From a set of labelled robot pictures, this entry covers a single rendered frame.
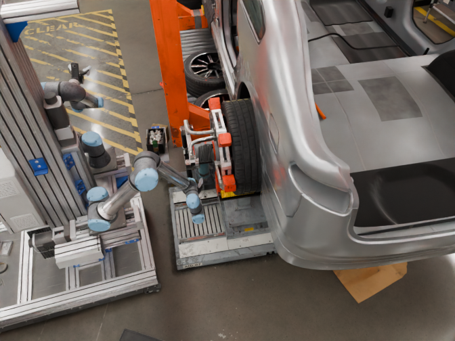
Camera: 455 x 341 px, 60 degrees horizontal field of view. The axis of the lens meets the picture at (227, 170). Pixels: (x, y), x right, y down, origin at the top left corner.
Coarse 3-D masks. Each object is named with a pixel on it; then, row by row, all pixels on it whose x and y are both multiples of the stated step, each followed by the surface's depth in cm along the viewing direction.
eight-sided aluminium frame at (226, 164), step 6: (210, 114) 279; (216, 114) 263; (210, 120) 287; (216, 120) 257; (222, 120) 257; (210, 126) 293; (216, 126) 253; (222, 126) 253; (216, 132) 250; (222, 132) 250; (228, 150) 251; (222, 156) 250; (228, 156) 251; (216, 162) 300; (222, 162) 250; (228, 162) 251; (216, 168) 296; (222, 168) 252; (228, 168) 253; (222, 174) 255; (228, 174) 257; (222, 180) 260; (222, 186) 265
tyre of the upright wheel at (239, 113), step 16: (224, 112) 265; (240, 112) 253; (240, 128) 247; (256, 128) 248; (240, 144) 245; (256, 144) 247; (240, 160) 247; (256, 160) 248; (240, 176) 252; (256, 176) 254; (240, 192) 266
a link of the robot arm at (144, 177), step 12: (144, 156) 207; (144, 168) 200; (156, 168) 208; (132, 180) 203; (144, 180) 200; (156, 180) 203; (120, 192) 209; (132, 192) 207; (96, 204) 222; (108, 204) 213; (120, 204) 212; (96, 216) 216; (108, 216) 217; (96, 228) 219; (108, 228) 221
